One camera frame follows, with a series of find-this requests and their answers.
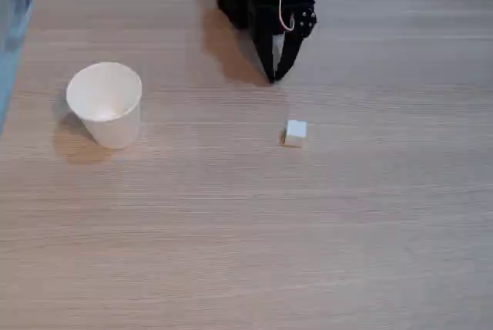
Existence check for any white paper cup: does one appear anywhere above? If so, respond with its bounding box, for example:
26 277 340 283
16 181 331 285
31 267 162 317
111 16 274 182
65 61 143 150

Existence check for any small white block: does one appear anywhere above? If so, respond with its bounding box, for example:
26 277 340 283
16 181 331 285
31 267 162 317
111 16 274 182
283 119 309 149

